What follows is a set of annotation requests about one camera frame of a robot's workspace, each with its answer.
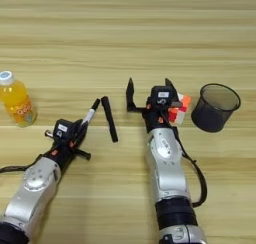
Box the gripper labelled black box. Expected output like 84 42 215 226
53 118 80 143
150 85 176 107

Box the black mesh pen cup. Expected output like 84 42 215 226
190 83 242 134

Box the right gripper labelled black box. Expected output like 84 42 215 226
150 85 176 107

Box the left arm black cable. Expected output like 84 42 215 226
0 153 46 174

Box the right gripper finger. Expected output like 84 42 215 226
164 77 178 97
125 77 138 112

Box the orange juice bottle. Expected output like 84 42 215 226
0 70 38 129

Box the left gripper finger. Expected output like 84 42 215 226
71 118 85 141
75 121 90 148

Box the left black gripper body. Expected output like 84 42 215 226
43 129 93 174

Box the left gripper labelled black box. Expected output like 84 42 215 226
53 118 80 143

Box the colourful puzzle cube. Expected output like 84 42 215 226
168 92 193 126

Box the black marker pen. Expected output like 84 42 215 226
100 95 119 144

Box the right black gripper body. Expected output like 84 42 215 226
127 100 183 133

